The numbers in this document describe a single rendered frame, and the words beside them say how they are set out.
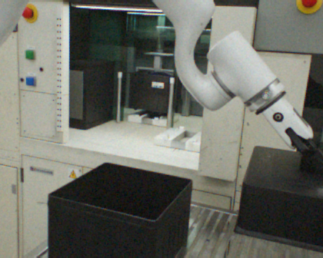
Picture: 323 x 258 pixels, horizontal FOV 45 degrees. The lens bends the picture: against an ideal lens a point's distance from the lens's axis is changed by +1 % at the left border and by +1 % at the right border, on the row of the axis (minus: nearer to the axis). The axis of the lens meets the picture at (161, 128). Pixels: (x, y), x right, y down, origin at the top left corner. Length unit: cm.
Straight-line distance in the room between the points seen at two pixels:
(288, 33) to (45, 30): 85
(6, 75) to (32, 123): 21
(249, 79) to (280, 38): 44
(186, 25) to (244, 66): 14
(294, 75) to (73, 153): 85
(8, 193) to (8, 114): 34
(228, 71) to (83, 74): 103
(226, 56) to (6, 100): 108
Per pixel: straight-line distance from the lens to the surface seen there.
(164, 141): 155
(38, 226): 174
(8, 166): 174
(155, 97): 188
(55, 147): 156
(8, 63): 163
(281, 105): 79
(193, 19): 76
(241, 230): 76
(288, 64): 121
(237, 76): 79
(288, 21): 121
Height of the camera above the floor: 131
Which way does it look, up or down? 14 degrees down
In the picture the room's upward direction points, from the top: 4 degrees clockwise
